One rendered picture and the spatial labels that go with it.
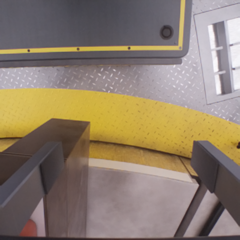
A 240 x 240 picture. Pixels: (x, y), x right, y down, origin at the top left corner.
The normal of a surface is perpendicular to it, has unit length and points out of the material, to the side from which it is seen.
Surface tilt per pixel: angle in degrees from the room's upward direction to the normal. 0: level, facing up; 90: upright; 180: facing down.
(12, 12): 0
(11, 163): 90
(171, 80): 0
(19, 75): 0
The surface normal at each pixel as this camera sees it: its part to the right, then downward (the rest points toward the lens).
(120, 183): -0.01, 0.27
